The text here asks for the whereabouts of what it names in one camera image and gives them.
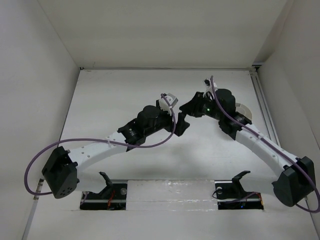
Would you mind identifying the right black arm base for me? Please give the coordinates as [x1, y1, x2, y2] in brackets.
[212, 170, 264, 210]

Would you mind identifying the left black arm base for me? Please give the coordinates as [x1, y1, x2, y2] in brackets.
[79, 171, 128, 211]

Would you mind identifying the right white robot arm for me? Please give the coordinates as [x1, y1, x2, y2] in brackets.
[179, 89, 316, 207]

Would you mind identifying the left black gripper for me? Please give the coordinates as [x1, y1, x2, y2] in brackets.
[144, 100, 189, 137]

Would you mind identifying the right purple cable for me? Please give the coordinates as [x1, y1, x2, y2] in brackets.
[209, 75, 320, 214]

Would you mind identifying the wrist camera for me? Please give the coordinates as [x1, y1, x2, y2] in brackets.
[158, 93, 178, 112]
[203, 78, 218, 99]

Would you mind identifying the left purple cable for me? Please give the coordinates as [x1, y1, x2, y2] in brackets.
[23, 92, 177, 195]

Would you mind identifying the white round compartment container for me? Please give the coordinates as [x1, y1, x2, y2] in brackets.
[235, 102, 253, 120]

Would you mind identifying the purple cable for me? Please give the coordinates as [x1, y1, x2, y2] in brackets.
[209, 75, 320, 214]
[23, 92, 177, 195]

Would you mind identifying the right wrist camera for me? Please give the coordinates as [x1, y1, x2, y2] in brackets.
[203, 78, 218, 99]

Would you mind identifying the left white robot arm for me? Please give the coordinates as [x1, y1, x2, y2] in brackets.
[42, 100, 190, 199]

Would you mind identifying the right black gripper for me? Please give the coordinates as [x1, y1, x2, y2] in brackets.
[179, 91, 224, 121]

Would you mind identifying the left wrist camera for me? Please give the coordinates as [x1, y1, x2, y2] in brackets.
[158, 93, 178, 112]

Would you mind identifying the aluminium rail right side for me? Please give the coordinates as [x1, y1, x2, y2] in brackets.
[249, 65, 276, 136]

